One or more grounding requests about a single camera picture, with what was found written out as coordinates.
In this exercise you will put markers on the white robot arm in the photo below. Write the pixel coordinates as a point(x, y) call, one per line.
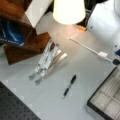
point(104, 22)

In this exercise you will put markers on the silver folding laptop stand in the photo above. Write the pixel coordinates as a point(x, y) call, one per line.
point(45, 66)

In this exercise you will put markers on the black pen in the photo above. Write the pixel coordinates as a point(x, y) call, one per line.
point(69, 86)

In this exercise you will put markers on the wooden shelf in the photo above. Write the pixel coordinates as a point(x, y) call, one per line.
point(34, 42)

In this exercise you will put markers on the orange small object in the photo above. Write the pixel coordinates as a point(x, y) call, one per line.
point(81, 28)

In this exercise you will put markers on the blue book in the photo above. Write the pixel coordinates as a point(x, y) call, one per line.
point(10, 32)

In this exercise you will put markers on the white cabinet block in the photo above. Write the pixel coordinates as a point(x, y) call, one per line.
point(36, 10)

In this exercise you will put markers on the grey compartment tray box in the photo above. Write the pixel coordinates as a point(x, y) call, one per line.
point(106, 99)

